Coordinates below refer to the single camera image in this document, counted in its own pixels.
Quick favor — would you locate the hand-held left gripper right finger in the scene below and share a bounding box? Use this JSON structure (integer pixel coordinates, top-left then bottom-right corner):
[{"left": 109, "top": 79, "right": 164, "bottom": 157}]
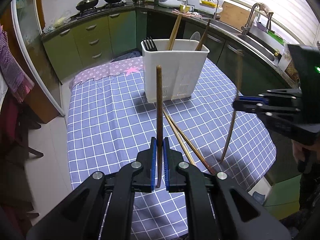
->
[{"left": 162, "top": 137, "right": 292, "bottom": 240}]

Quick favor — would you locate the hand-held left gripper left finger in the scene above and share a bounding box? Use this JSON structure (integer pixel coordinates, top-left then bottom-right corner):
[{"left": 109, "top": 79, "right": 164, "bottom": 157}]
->
[{"left": 26, "top": 137, "right": 158, "bottom": 240}]

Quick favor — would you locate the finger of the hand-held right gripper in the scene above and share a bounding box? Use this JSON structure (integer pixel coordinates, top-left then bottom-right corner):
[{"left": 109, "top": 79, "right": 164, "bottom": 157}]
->
[
  {"left": 237, "top": 89, "right": 304, "bottom": 106},
  {"left": 232, "top": 101, "right": 302, "bottom": 120}
]

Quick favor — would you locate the brown wooden chopstick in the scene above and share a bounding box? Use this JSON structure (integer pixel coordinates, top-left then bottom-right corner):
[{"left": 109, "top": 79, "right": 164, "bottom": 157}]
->
[
  {"left": 220, "top": 52, "right": 244, "bottom": 162},
  {"left": 156, "top": 65, "right": 163, "bottom": 189},
  {"left": 195, "top": 18, "right": 212, "bottom": 51},
  {"left": 166, "top": 114, "right": 216, "bottom": 175},
  {"left": 170, "top": 13, "right": 183, "bottom": 51},
  {"left": 163, "top": 109, "right": 198, "bottom": 167},
  {"left": 166, "top": 15, "right": 180, "bottom": 51}
]

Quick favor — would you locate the white plastic utensil holder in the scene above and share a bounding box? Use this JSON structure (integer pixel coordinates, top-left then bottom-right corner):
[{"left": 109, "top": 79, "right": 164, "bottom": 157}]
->
[{"left": 141, "top": 39, "right": 210, "bottom": 103}]

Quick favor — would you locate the black plastic fork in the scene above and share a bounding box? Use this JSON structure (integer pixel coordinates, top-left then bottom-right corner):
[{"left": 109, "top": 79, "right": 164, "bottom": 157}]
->
[{"left": 143, "top": 36, "right": 158, "bottom": 52}]

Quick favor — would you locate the person's right hand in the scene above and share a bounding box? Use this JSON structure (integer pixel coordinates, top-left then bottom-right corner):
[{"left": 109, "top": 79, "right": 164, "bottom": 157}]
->
[{"left": 292, "top": 137, "right": 313, "bottom": 173}]

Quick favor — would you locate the dark stone countertop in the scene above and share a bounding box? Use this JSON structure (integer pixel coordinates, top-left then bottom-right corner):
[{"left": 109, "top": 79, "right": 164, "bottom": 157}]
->
[{"left": 41, "top": 0, "right": 300, "bottom": 85}]

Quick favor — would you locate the blue checked tablecloth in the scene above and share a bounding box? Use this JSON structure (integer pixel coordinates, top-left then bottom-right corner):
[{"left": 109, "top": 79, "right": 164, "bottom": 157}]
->
[{"left": 67, "top": 57, "right": 277, "bottom": 240}]

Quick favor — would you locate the steel double sink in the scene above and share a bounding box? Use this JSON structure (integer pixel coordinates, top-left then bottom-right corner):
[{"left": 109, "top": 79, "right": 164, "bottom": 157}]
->
[{"left": 207, "top": 17, "right": 281, "bottom": 66}]

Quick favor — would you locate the green container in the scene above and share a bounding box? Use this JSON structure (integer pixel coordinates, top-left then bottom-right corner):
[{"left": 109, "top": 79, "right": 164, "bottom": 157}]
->
[{"left": 267, "top": 29, "right": 285, "bottom": 42}]

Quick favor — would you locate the tall steel faucet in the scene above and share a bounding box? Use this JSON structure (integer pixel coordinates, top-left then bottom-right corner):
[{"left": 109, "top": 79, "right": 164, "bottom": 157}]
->
[{"left": 241, "top": 3, "right": 262, "bottom": 36}]

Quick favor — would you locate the rag on faucet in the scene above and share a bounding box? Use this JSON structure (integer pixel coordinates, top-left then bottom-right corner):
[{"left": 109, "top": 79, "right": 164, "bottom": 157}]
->
[{"left": 258, "top": 2, "right": 275, "bottom": 15}]

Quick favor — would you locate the white window blind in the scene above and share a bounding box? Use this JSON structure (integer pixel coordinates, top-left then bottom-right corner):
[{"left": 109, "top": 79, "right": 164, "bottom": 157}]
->
[{"left": 203, "top": 0, "right": 320, "bottom": 46}]

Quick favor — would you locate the wooden cutting board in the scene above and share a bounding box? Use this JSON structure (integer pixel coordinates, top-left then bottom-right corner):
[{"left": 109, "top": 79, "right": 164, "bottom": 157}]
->
[{"left": 220, "top": 1, "right": 253, "bottom": 25}]

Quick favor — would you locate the small steel faucet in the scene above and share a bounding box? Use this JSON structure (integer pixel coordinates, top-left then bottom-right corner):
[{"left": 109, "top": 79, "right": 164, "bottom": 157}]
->
[{"left": 207, "top": 0, "right": 221, "bottom": 21}]

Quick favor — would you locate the pink dish cloth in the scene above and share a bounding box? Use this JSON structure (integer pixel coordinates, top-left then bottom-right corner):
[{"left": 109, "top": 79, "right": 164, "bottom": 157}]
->
[{"left": 172, "top": 9, "right": 202, "bottom": 18}]

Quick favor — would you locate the purple patterned cloth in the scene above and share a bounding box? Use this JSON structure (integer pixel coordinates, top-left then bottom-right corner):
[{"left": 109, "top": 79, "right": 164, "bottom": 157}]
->
[{"left": 68, "top": 56, "right": 145, "bottom": 88}]

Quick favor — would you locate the yellow tray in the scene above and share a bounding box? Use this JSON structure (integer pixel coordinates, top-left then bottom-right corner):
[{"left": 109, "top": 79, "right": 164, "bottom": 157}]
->
[{"left": 200, "top": 0, "right": 222, "bottom": 8}]

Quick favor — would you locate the white electric cooker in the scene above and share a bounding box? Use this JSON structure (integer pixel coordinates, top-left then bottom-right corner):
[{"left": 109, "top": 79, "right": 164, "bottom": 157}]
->
[{"left": 158, "top": 0, "right": 187, "bottom": 8}]

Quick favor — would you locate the light green base cabinet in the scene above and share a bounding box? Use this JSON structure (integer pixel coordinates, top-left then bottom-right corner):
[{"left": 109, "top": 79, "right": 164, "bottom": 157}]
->
[{"left": 42, "top": 9, "right": 137, "bottom": 81}]

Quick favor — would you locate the dark red chair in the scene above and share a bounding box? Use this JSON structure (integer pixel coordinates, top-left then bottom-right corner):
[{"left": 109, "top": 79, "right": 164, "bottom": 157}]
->
[{"left": 0, "top": 97, "right": 44, "bottom": 160}]

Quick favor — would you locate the glass sliding door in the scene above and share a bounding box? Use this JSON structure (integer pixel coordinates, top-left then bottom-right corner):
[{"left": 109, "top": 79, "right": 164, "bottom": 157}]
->
[{"left": 11, "top": 0, "right": 66, "bottom": 117}]

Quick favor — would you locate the black gas stove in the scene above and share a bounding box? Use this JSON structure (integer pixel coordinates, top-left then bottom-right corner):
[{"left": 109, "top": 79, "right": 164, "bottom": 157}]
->
[{"left": 74, "top": 2, "right": 127, "bottom": 20}]

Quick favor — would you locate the purple checked apron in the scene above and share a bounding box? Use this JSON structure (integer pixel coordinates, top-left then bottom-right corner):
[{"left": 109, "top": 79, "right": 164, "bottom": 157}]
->
[{"left": 0, "top": 24, "right": 35, "bottom": 103}]

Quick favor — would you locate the clear plastic bag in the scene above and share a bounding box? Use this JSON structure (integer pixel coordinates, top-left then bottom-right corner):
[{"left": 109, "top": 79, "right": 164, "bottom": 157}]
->
[{"left": 42, "top": 11, "right": 72, "bottom": 33}]

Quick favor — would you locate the black wok with lid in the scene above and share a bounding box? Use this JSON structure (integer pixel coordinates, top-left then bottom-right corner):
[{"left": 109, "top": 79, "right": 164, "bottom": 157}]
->
[{"left": 75, "top": 0, "right": 99, "bottom": 12}]

